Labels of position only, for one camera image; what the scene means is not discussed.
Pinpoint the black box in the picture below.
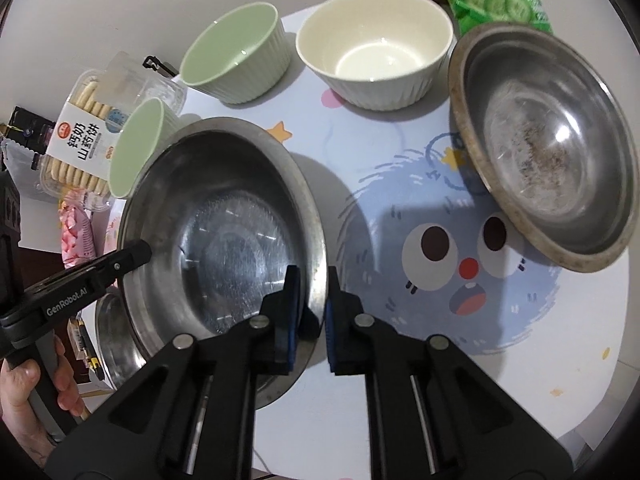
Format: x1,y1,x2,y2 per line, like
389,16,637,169
0,105,56,171

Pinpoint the clear biscuit pack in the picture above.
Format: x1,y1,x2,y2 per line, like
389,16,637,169
37,69,126,207

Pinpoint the steel bowl with stained rim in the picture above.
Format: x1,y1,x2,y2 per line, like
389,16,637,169
447,22,638,273

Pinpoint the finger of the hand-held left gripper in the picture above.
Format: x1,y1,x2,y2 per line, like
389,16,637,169
30,239,152,303

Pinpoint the white ribbed bowl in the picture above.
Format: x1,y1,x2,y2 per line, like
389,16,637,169
295,0,456,111

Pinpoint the small steel dish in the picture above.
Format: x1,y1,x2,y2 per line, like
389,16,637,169
94,292,151,392

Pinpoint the yellow and black pen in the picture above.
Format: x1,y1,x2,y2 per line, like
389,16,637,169
67,317,106,382

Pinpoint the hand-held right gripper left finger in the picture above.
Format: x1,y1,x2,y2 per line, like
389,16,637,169
47,265,323,480

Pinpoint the pink snack packet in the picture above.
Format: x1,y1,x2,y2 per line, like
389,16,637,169
59,200,121,269

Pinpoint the person's left hand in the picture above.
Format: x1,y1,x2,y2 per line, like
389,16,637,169
0,335,87,458

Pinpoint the light green ribbed bowl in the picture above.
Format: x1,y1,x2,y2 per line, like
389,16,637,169
179,2,292,106
107,96,183,200

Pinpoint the clear glass cup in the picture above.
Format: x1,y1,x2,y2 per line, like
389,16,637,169
107,50,188,116

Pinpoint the black clip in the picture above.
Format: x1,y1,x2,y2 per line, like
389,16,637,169
142,56,178,79

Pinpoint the cartoon printed tablecloth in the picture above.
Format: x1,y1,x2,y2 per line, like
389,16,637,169
95,10,640,443

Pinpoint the large steel bowl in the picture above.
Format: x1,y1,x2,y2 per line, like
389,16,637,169
116,116,326,411

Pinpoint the dark brown cabinet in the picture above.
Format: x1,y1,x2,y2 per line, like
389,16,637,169
0,170,25,266

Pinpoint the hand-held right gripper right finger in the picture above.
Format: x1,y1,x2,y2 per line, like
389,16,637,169
324,266,573,480

